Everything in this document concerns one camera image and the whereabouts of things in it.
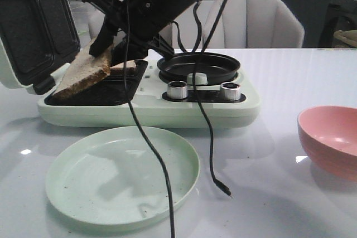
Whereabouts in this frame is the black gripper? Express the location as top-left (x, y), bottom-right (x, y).
top-left (83, 0), bottom-right (173, 66)

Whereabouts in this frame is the bread slice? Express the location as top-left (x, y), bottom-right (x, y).
top-left (110, 60), bottom-right (137, 76)
top-left (52, 40), bottom-right (113, 100)

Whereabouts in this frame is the green sandwich maker lid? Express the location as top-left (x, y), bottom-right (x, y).
top-left (1, 0), bottom-right (80, 95)

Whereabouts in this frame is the pink bowl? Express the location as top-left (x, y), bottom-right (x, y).
top-left (297, 106), bottom-right (356, 182)

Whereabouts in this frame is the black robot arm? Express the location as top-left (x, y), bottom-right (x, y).
top-left (83, 0), bottom-right (201, 65)

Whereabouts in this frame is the green breakfast maker base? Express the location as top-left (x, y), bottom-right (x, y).
top-left (38, 59), bottom-right (260, 128)

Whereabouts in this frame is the left grey upholstered chair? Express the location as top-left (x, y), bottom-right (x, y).
top-left (88, 9), bottom-right (105, 45)

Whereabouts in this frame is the grey upholstered chair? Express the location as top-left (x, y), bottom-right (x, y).
top-left (208, 0), bottom-right (305, 48)
top-left (88, 9), bottom-right (105, 45)

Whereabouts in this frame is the left silver control knob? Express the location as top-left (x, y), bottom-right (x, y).
top-left (167, 80), bottom-right (188, 100)

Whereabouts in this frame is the silver control knob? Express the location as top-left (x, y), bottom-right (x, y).
top-left (167, 80), bottom-right (188, 100)
top-left (220, 82), bottom-right (241, 101)

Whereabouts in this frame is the black round frying pan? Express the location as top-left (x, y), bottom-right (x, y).
top-left (157, 52), bottom-right (240, 85)

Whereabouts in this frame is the right silver control knob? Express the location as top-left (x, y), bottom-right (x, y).
top-left (220, 82), bottom-right (241, 101)

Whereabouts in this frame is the right grey upholstered chair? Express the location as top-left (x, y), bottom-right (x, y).
top-left (208, 0), bottom-right (305, 48)

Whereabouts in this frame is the light green round plate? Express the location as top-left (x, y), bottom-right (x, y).
top-left (45, 127), bottom-right (200, 231)

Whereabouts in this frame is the dark appliance at right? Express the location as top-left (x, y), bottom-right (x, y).
top-left (319, 0), bottom-right (356, 48)

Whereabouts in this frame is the beige cushion at right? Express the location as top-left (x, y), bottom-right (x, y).
top-left (333, 30), bottom-right (356, 48)

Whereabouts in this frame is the black cable with plug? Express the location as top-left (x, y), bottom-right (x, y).
top-left (170, 0), bottom-right (242, 198)

